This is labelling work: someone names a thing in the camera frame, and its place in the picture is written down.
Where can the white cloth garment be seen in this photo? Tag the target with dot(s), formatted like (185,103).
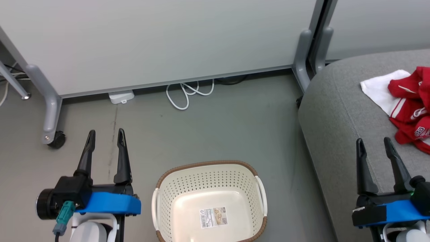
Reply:
(379,89)

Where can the small black caster wheel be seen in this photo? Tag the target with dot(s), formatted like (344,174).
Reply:
(299,102)

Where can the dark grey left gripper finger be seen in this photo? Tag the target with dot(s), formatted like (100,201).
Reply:
(122,158)
(86,154)

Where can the grey fabric sofa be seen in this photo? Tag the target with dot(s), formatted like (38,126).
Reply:
(342,127)

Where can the red jersey with white stripes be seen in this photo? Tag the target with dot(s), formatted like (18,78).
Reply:
(411,127)

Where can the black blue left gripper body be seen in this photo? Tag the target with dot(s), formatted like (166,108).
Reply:
(107,203)

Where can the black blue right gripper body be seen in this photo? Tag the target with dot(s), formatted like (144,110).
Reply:
(406,206)

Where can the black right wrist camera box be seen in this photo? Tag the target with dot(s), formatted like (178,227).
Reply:
(369,216)

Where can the thin silver slanted leg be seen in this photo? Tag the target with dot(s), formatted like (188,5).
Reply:
(15,82)

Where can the white power adapter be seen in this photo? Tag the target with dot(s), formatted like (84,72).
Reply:
(121,96)

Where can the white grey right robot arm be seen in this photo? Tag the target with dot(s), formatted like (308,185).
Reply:
(410,235)

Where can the wide white partition panel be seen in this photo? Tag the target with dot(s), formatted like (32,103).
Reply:
(151,40)

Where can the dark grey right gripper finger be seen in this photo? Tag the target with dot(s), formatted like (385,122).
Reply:
(398,164)
(364,168)

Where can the cream perforated laundry basket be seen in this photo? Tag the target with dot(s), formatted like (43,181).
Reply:
(168,201)

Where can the narrow white partition panel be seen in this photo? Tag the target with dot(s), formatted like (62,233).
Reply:
(379,27)

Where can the printed basket label sticker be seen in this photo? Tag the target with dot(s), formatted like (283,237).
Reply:
(214,217)

